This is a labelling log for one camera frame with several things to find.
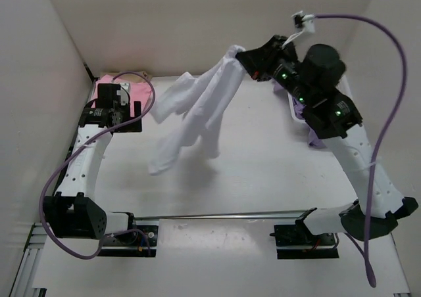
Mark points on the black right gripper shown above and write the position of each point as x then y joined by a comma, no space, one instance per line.
257,62

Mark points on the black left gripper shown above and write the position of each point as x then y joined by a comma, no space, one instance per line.
133,127

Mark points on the pink t shirt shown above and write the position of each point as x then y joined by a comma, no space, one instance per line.
138,91

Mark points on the beige t shirt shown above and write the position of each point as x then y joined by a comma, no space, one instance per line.
136,78

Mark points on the white t shirt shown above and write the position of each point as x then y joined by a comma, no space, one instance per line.
201,102

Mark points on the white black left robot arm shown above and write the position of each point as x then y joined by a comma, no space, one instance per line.
72,212

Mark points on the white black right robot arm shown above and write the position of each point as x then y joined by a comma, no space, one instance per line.
337,122

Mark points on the white plastic laundry basket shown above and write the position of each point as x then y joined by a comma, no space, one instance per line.
343,87

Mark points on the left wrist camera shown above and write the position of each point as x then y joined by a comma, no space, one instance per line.
123,91

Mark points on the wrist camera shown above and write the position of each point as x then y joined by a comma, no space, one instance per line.
123,91
304,27

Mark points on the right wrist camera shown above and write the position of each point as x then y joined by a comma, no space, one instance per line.
304,27

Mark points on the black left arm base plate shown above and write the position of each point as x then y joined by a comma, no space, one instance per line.
134,245

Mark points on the aluminium frame rail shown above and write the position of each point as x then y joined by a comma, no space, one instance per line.
39,233

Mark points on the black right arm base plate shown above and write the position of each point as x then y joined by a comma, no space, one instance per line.
293,244

